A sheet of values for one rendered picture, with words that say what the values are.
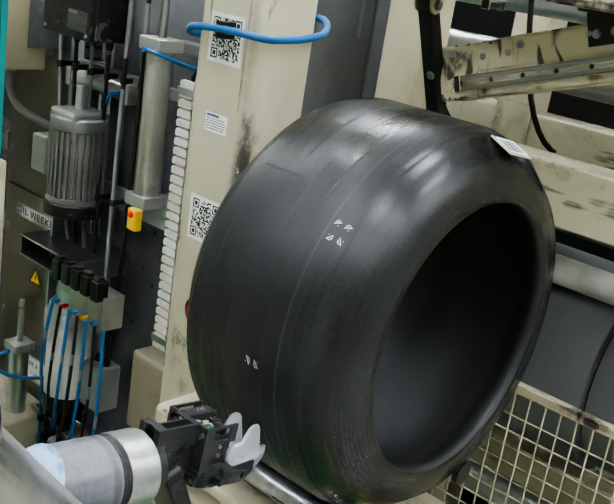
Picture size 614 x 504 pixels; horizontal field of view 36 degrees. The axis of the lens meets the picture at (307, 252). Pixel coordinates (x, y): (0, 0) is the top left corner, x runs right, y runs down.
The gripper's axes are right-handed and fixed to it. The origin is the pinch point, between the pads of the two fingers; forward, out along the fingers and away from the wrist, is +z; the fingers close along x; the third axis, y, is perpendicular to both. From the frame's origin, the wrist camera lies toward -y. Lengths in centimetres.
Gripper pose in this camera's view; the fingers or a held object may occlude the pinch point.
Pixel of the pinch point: (255, 451)
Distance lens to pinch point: 127.4
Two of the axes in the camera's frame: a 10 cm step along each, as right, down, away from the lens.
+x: -7.2, -3.2, 6.1
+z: 6.5, -0.1, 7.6
